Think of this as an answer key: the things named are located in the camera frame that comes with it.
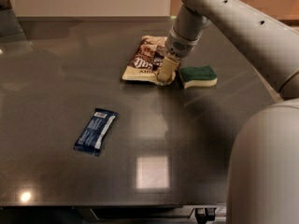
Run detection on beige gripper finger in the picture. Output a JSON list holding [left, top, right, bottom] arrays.
[[157, 55, 180, 84]]

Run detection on brown sea salt chip bag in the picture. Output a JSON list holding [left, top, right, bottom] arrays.
[[122, 35, 176, 86]]

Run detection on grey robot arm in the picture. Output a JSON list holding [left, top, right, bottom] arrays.
[[158, 0, 299, 224]]

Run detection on blue rxbar blueberry wrapper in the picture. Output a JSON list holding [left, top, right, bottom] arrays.
[[74, 108, 118, 156]]

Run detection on green and yellow sponge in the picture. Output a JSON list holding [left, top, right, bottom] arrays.
[[178, 65, 218, 89]]

